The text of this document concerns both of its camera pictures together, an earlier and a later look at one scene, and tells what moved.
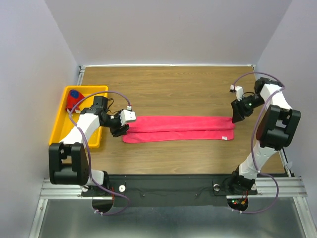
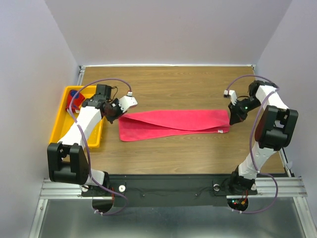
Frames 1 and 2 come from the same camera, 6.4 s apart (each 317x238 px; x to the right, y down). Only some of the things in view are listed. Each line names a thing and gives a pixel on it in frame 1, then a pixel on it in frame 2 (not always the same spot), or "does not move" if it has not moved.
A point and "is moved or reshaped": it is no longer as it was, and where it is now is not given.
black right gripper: [238, 111] does not move
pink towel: [155, 129] is moved or reshaped
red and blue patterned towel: [74, 97] does not move
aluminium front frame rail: [289, 187] does not move
